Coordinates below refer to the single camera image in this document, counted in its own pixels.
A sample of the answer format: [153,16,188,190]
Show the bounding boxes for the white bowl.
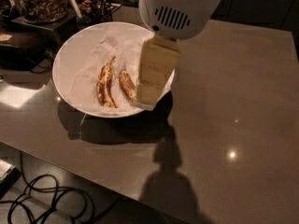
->
[52,21,152,108]

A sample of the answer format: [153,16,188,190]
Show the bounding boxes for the black device with cable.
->
[0,43,53,74]

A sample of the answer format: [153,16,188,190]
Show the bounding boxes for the black cable on floor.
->
[0,152,122,224]

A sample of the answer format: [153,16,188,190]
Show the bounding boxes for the white paper liner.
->
[66,28,150,118]

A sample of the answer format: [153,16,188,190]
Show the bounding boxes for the glass jar of nuts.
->
[17,0,67,23]

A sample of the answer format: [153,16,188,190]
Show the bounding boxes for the dark tray stand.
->
[10,3,121,48]

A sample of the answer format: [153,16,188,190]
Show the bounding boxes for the spotted banana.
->
[96,56,117,108]
[119,70,135,102]

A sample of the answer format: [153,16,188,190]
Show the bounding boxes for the grey box on floor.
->
[0,160,21,199]

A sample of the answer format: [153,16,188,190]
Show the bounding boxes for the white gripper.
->
[134,0,221,111]

